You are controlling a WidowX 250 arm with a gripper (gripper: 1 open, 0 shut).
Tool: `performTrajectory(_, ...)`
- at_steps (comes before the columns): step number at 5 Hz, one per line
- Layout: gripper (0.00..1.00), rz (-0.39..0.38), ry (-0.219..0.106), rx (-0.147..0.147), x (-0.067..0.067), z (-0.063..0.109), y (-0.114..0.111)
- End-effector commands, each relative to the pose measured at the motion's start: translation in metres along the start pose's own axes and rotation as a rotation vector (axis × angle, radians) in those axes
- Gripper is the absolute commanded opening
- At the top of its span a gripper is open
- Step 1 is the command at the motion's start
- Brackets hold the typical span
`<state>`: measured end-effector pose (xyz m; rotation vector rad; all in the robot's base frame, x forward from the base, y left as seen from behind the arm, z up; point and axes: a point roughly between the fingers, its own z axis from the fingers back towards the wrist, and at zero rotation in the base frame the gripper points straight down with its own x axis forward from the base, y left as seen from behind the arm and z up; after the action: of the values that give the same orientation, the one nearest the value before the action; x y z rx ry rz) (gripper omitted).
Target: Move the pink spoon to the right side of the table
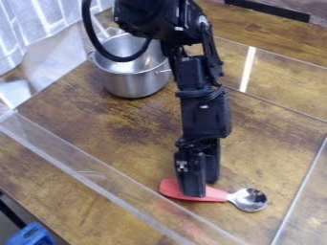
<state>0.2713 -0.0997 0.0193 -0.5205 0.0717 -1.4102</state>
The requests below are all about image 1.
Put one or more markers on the black bar on table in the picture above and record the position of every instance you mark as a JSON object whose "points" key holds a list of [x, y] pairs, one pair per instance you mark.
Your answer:
{"points": [[278, 11]]}

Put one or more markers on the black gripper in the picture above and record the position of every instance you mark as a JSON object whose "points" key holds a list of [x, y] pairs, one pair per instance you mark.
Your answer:
{"points": [[206, 120]]}

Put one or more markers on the clear acrylic barrier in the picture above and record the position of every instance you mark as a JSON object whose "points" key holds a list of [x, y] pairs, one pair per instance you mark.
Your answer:
{"points": [[172, 220]]}

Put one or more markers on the white patterned curtain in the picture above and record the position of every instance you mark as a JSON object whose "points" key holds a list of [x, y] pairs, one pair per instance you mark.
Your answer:
{"points": [[30, 21]]}

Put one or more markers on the stainless steel pot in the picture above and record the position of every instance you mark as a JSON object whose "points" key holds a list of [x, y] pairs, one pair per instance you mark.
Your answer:
{"points": [[138, 78]]}

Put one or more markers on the pink handled metal spoon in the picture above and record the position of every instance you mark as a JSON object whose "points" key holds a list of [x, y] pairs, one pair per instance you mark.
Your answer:
{"points": [[250, 200]]}

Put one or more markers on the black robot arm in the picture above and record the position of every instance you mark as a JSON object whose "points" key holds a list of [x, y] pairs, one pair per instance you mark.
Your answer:
{"points": [[176, 23]]}

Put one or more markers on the blue plastic crate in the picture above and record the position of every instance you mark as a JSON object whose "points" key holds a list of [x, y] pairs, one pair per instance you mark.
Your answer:
{"points": [[34, 234]]}

